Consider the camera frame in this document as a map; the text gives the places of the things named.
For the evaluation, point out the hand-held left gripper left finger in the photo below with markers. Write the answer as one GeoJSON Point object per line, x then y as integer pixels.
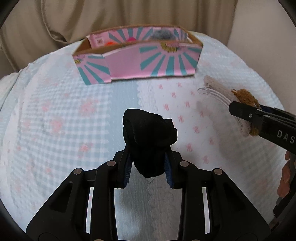
{"type": "Point", "coordinates": [126, 173]}

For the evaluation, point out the pink striped cardboard box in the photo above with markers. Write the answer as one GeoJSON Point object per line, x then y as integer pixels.
{"type": "Point", "coordinates": [129, 64]}

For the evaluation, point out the wide beige curtain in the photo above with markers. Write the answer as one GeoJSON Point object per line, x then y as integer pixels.
{"type": "Point", "coordinates": [138, 11]}

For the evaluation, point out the narrow beige curtain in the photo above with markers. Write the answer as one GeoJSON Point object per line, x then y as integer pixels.
{"type": "Point", "coordinates": [23, 34]}

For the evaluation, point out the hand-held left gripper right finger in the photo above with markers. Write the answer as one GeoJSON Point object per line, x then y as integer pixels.
{"type": "Point", "coordinates": [168, 172]}

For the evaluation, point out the person's right hand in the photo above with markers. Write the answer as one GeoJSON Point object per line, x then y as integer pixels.
{"type": "Point", "coordinates": [285, 178]}

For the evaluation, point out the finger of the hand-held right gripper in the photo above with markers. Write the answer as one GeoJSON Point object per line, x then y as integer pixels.
{"type": "Point", "coordinates": [242, 111]}
{"type": "Point", "coordinates": [277, 109]}

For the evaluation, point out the grey sock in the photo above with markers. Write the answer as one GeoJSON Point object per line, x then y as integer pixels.
{"type": "Point", "coordinates": [161, 34]}

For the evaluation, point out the black sock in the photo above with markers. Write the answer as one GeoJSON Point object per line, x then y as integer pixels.
{"type": "Point", "coordinates": [148, 139]}

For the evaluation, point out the magenta sock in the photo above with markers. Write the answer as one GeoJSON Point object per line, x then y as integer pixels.
{"type": "Point", "coordinates": [131, 39]}

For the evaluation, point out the light blue checked blanket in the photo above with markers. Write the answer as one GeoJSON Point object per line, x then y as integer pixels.
{"type": "Point", "coordinates": [57, 115]}

